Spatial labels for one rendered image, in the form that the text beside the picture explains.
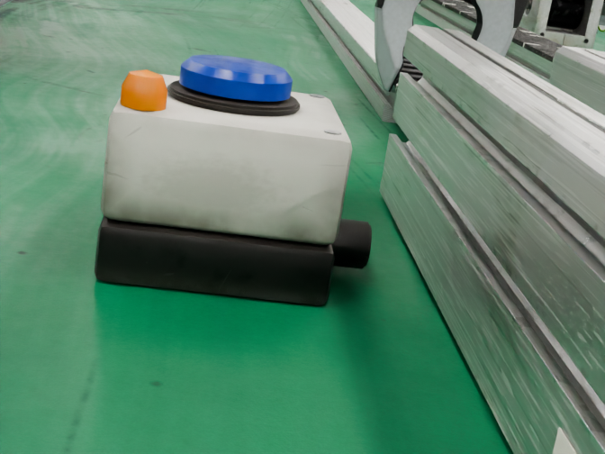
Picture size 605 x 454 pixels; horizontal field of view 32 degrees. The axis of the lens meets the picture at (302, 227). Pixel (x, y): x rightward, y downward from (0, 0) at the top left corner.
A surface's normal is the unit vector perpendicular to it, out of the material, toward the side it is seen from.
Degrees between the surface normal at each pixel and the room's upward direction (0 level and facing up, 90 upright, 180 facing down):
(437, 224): 90
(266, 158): 90
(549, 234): 90
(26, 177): 0
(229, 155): 90
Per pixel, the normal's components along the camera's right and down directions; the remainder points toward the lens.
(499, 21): 0.07, 0.30
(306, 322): 0.15, -0.95
